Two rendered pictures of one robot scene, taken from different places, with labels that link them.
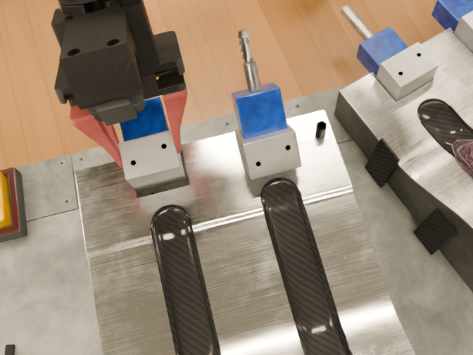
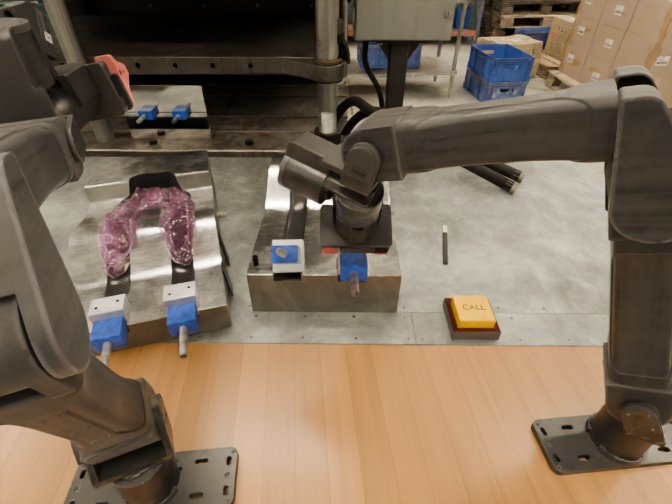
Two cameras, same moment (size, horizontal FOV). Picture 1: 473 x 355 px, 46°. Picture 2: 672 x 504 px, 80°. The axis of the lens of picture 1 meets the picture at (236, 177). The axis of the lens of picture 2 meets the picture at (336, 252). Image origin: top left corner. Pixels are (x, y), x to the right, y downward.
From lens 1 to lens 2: 0.75 m
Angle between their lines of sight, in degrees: 74
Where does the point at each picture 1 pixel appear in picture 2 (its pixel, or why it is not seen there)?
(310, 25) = (204, 397)
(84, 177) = (395, 272)
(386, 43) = (178, 314)
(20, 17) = (476, 490)
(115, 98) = not seen: hidden behind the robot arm
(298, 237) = (290, 236)
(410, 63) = (178, 290)
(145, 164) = not seen: hidden behind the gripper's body
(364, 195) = (242, 284)
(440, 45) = (144, 315)
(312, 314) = (298, 216)
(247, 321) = not seen: hidden behind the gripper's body
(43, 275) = (430, 286)
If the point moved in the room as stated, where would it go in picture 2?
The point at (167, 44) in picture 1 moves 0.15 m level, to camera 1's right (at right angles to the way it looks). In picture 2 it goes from (325, 226) to (223, 220)
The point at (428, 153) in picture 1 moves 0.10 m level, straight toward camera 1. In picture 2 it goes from (203, 265) to (250, 243)
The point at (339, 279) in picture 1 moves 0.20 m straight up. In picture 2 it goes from (281, 220) to (271, 122)
